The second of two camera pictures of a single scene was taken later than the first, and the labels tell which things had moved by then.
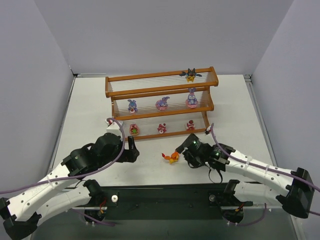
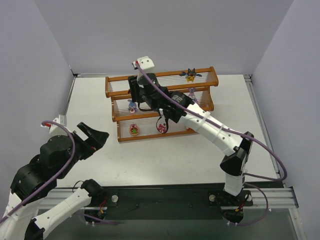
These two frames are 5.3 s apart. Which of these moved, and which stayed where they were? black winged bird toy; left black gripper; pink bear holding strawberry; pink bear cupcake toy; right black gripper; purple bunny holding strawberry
Moved: left black gripper; right black gripper
Stayed: black winged bird toy; purple bunny holding strawberry; pink bear holding strawberry; pink bear cupcake toy
